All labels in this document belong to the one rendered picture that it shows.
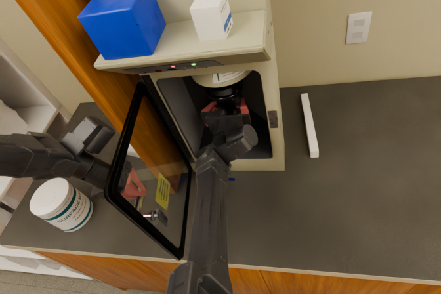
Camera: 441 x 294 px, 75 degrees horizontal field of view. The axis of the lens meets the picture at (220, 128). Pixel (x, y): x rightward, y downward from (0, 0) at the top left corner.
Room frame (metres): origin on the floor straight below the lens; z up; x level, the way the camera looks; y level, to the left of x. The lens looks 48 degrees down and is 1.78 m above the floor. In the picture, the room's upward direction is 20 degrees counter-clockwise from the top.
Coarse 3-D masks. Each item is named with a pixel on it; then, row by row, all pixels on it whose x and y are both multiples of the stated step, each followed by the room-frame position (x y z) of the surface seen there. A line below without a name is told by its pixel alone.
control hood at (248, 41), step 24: (168, 24) 0.55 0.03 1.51; (192, 24) 0.52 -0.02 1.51; (240, 24) 0.46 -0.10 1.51; (264, 24) 0.44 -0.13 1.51; (168, 48) 0.47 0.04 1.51; (192, 48) 0.44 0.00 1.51; (216, 48) 0.42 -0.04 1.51; (240, 48) 0.40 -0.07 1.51; (264, 48) 0.38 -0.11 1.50; (120, 72) 0.55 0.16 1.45
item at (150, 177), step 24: (144, 96) 0.56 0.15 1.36; (144, 120) 0.51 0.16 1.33; (120, 144) 0.40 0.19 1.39; (144, 144) 0.46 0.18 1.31; (168, 144) 0.54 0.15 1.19; (144, 168) 0.41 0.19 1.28; (168, 168) 0.48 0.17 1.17; (120, 192) 0.32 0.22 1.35; (144, 192) 0.36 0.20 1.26; (168, 192) 0.42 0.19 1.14; (144, 216) 0.32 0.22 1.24; (168, 216) 0.37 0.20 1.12
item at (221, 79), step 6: (228, 72) 0.55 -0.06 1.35; (234, 72) 0.55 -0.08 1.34; (240, 72) 0.55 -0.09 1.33; (246, 72) 0.56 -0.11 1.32; (192, 78) 0.62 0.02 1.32; (198, 78) 0.59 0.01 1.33; (204, 78) 0.58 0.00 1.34; (210, 78) 0.56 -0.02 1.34; (216, 78) 0.56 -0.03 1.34; (222, 78) 0.55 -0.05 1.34; (228, 78) 0.55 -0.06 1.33; (234, 78) 0.55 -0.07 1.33; (240, 78) 0.55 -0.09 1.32; (204, 84) 0.57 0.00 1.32; (210, 84) 0.56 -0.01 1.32; (216, 84) 0.55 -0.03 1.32; (222, 84) 0.55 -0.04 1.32; (228, 84) 0.54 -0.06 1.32
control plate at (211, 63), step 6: (210, 60) 0.44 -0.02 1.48; (150, 66) 0.48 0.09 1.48; (156, 66) 0.48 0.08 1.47; (162, 66) 0.48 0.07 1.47; (168, 66) 0.49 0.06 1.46; (180, 66) 0.49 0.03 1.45; (186, 66) 0.49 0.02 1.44; (192, 66) 0.49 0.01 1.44; (198, 66) 0.50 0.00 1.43; (204, 66) 0.50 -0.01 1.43; (210, 66) 0.50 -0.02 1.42; (138, 72) 0.55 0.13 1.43; (150, 72) 0.55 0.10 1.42
